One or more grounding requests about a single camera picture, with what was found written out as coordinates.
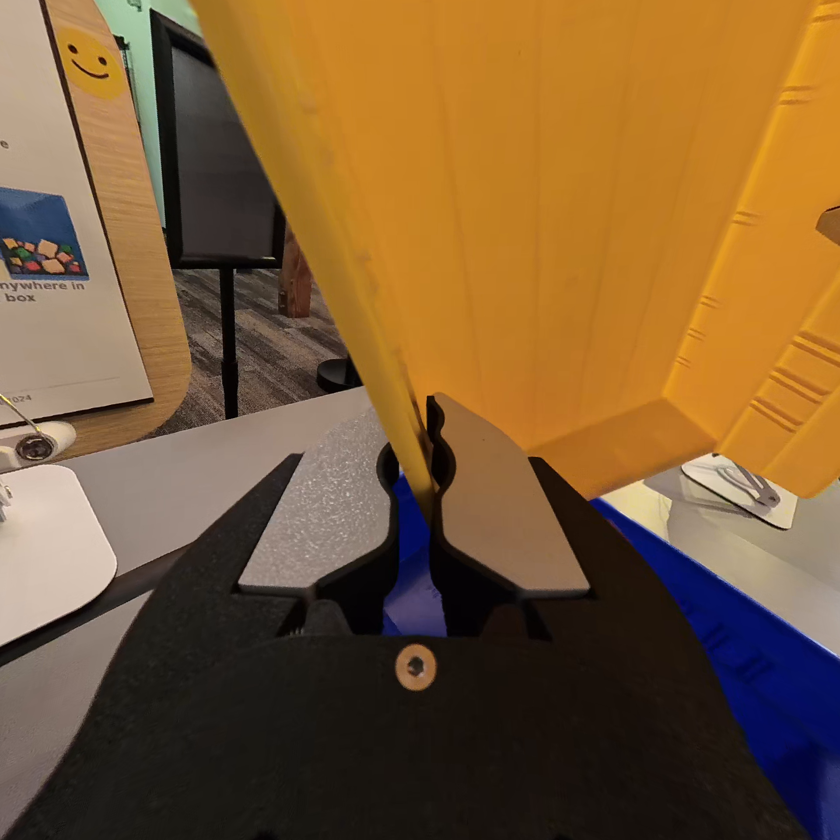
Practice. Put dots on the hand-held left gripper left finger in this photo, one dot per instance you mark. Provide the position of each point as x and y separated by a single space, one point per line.
315 525

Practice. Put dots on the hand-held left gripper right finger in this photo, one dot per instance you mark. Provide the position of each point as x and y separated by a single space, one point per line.
505 518

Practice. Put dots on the blue plastic bin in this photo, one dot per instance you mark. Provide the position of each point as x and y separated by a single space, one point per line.
754 656

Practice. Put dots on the yellow plastic bin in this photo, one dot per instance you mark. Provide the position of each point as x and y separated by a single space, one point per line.
525 197

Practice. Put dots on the white stand knob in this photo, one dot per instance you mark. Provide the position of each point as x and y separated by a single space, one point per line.
39 446

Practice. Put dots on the black screen on floor stand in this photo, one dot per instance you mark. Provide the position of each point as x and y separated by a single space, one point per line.
210 164

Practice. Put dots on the wooden instruction board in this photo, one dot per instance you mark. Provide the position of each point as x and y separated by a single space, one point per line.
118 197

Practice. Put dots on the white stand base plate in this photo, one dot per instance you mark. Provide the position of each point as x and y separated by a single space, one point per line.
46 544
715 489

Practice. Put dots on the brown wooden post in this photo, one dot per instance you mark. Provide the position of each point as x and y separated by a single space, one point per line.
295 275

